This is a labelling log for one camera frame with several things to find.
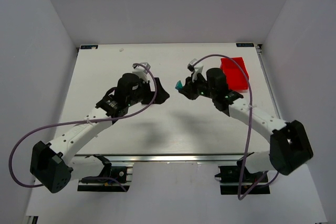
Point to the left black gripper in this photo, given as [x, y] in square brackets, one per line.
[151, 92]

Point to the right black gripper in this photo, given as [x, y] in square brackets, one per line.
[189, 87]

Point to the teal wooden triangle block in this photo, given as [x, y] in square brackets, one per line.
[178, 85]

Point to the red plastic bin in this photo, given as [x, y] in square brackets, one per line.
[234, 76]

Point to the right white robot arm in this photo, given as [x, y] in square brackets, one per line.
[289, 144]

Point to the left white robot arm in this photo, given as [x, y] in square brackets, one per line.
[53, 163]

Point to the blue label sticker right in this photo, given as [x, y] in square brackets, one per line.
[244, 44]

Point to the blue label sticker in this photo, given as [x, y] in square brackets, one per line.
[88, 47]
[244, 44]

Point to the blue label sticker left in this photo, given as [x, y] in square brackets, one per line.
[88, 47]

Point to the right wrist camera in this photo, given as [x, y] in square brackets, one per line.
[195, 67]

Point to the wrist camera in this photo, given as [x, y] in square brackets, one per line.
[195, 67]
[140, 71]

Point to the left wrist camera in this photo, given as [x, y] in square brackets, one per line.
[140, 71]

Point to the aluminium table frame rail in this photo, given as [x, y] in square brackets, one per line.
[132, 158]

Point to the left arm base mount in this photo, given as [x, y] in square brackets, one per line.
[115, 179]

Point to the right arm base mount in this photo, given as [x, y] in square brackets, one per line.
[228, 178]

